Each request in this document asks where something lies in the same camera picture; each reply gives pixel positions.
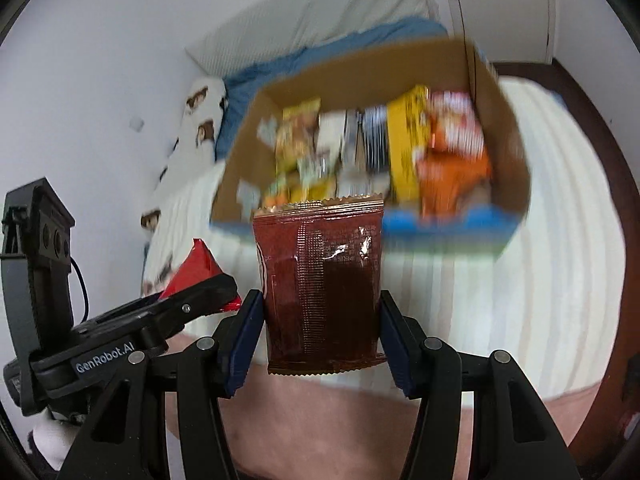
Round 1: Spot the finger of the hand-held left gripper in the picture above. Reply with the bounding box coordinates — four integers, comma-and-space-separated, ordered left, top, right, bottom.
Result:
145, 272, 241, 347

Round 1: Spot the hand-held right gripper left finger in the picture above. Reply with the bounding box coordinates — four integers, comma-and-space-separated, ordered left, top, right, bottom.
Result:
57, 289, 266, 480

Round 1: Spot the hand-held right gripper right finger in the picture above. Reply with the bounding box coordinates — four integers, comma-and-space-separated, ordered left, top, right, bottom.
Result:
377, 290, 585, 480

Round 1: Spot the dark brown snack packet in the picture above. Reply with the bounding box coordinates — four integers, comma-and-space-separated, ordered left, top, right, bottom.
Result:
252, 200, 388, 376

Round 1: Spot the yellow egg cracker bag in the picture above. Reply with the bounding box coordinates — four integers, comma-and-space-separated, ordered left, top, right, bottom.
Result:
272, 97, 325, 203

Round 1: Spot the brown cardboard box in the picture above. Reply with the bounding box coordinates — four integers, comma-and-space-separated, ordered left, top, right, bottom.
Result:
210, 37, 533, 257

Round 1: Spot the pink cloth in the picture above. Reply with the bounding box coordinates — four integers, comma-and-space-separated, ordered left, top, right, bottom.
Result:
105, 360, 608, 480

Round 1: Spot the striped white blanket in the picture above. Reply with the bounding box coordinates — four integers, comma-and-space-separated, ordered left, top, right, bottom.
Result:
142, 77, 621, 406

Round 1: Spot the white cloth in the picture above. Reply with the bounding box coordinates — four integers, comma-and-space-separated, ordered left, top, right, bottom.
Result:
29, 407, 83, 463

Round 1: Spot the bear print pillow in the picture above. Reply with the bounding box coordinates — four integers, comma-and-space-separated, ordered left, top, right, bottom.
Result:
140, 75, 229, 241

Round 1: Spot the orange snack packet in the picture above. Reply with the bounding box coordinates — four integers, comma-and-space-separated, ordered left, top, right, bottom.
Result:
419, 132, 493, 222

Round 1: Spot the yellow snack packet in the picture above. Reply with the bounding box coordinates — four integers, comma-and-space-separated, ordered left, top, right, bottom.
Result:
387, 85, 437, 206

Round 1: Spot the silver black snack packet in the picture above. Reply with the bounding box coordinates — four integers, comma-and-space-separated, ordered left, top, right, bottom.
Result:
350, 105, 393, 173

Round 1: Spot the blue bed sheet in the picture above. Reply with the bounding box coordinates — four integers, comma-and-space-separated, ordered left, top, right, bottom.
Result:
214, 15, 448, 162

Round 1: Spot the red white snack packet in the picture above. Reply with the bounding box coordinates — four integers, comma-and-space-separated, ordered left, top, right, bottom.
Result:
430, 91, 483, 148

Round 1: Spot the white striped pillow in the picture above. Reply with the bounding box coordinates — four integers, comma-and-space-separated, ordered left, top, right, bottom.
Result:
185, 0, 442, 77

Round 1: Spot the white wardrobe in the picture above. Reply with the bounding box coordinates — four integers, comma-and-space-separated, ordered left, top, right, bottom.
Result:
445, 0, 557, 67

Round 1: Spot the black cable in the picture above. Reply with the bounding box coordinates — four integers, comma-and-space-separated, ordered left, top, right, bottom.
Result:
69, 255, 90, 322

